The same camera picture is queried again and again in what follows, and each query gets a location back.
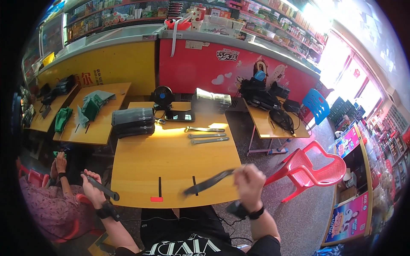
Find person's right hand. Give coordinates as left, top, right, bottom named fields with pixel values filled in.
left=233, top=164, right=267, bottom=212

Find person's left hand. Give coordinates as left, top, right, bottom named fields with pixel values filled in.
left=81, top=169, right=107, bottom=209

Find grey strap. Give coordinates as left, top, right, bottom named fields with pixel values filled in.
left=183, top=169, right=237, bottom=196
left=80, top=171, right=120, bottom=202
left=184, top=126, right=226, bottom=133
left=191, top=137, right=230, bottom=145
left=188, top=133, right=227, bottom=139

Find black wrist band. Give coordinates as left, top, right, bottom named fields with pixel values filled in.
left=225, top=200, right=266, bottom=221
left=95, top=200, right=121, bottom=222

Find wooden table with green cloths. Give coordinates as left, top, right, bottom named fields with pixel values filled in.
left=53, top=82, right=132, bottom=146

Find wooden table with black gear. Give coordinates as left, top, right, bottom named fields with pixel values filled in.
left=239, top=70, right=313, bottom=157

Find red plastic chair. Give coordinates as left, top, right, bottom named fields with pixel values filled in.
left=265, top=140, right=347, bottom=203

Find wooden table with black bags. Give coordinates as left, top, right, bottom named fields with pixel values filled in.
left=24, top=75, right=79, bottom=134

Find wooden work table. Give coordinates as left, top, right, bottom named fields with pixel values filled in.
left=110, top=101, right=243, bottom=209

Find person's body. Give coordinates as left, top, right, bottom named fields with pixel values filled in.
left=115, top=205, right=282, bottom=256

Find black smartphone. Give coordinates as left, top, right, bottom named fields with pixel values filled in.
left=165, top=110, right=196, bottom=122

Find blue plastic chair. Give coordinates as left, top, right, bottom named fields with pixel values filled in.
left=302, top=88, right=331, bottom=126

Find small black desk fan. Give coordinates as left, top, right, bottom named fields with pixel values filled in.
left=151, top=86, right=175, bottom=111

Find yellow chest freezer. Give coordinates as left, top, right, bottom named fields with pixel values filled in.
left=35, top=24, right=161, bottom=96

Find display stand with pink posters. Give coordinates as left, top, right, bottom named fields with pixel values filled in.
left=321, top=122, right=374, bottom=247

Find black crate rack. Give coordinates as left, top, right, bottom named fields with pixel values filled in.
left=327, top=96, right=357, bottom=129

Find red chest freezer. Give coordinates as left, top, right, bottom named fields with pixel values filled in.
left=157, top=29, right=321, bottom=103

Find glass door fridge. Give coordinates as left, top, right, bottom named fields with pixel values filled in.
left=20, top=12, right=66, bottom=84

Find shelves of packaged goods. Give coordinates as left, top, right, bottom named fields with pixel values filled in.
left=365, top=104, right=410, bottom=208

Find clear plastic box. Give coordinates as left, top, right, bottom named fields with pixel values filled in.
left=201, top=15, right=245, bottom=36

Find red plastic basket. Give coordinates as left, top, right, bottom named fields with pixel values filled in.
left=164, top=17, right=192, bottom=31

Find stack of dark grey straps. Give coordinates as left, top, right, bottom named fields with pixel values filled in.
left=111, top=108, right=156, bottom=139

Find thin black cable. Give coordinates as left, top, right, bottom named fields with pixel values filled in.
left=120, top=216, right=254, bottom=244

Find pile of bundled straps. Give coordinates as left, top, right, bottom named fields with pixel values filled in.
left=192, top=88, right=232, bottom=114

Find wall shelf of goods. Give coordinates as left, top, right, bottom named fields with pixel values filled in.
left=63, top=0, right=329, bottom=62

